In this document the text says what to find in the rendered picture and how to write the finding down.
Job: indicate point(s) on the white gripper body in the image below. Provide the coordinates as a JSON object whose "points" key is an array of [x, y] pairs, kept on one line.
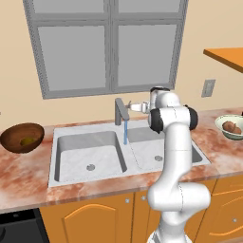
{"points": [[136, 107]]}

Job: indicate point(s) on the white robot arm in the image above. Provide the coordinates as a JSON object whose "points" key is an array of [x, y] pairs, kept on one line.
{"points": [[175, 148]]}

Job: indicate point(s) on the grey sink faucet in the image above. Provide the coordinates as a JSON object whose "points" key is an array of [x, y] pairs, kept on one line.
{"points": [[120, 109]]}

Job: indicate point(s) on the grey double basin sink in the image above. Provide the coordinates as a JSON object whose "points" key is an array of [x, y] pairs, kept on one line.
{"points": [[95, 155]]}

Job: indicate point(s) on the white green-rimmed bowl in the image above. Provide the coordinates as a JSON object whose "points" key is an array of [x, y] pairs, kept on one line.
{"points": [[221, 124]]}

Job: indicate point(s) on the yellow-green lemon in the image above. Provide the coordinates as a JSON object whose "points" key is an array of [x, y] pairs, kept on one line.
{"points": [[28, 141]]}

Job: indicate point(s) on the brown wooden bowl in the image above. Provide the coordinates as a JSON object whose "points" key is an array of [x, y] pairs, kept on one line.
{"points": [[14, 140]]}

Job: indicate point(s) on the blue water stream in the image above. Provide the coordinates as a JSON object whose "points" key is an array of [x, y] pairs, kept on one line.
{"points": [[125, 133]]}

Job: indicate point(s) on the grey framed window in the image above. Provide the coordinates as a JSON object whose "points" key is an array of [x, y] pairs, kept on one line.
{"points": [[109, 47]]}

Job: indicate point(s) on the silver cupboard knob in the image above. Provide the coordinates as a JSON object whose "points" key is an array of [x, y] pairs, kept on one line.
{"points": [[234, 220], [143, 198], [127, 200]]}

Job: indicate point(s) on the brown onion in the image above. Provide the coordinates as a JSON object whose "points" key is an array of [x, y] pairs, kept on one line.
{"points": [[236, 129], [227, 126]]}

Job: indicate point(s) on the orange cupboard door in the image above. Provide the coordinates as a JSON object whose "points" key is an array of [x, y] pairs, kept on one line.
{"points": [[142, 218], [224, 212], [95, 221]]}

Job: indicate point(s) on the black dishwasher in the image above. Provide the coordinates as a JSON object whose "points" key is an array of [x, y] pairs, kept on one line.
{"points": [[20, 226]]}

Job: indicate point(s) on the grey wall outlet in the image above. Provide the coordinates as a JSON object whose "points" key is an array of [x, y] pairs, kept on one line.
{"points": [[208, 88]]}

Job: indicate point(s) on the orange wall cupboard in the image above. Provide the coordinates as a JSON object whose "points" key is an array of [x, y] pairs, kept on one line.
{"points": [[228, 57]]}

